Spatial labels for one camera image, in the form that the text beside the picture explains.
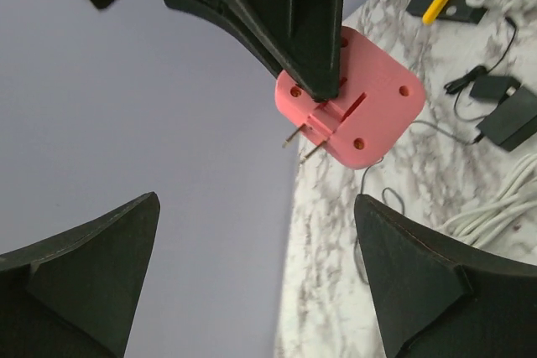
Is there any small black adapter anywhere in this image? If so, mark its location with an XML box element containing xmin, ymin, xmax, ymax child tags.
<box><xmin>470</xmin><ymin>75</ymin><xmax>521</xmax><ymax>102</ymax></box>

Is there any pink plug adapter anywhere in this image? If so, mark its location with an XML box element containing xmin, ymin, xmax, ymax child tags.
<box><xmin>275</xmin><ymin>27</ymin><xmax>425</xmax><ymax>169</ymax></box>

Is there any white coiled power cord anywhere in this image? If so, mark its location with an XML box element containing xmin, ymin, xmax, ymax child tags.
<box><xmin>435</xmin><ymin>152</ymin><xmax>537</xmax><ymax>248</ymax></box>

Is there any black power adapter brick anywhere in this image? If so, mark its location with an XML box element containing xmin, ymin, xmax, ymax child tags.
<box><xmin>477</xmin><ymin>86</ymin><xmax>537</xmax><ymax>152</ymax></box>

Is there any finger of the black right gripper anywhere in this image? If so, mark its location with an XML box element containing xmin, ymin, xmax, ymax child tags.
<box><xmin>164</xmin><ymin>0</ymin><xmax>343</xmax><ymax>101</ymax></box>

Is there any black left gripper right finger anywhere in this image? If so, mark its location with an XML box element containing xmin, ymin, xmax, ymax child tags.
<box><xmin>354</xmin><ymin>195</ymin><xmax>536</xmax><ymax>357</ymax></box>

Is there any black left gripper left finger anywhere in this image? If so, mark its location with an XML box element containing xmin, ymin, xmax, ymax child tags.
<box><xmin>1</xmin><ymin>192</ymin><xmax>160</xmax><ymax>357</ymax></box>

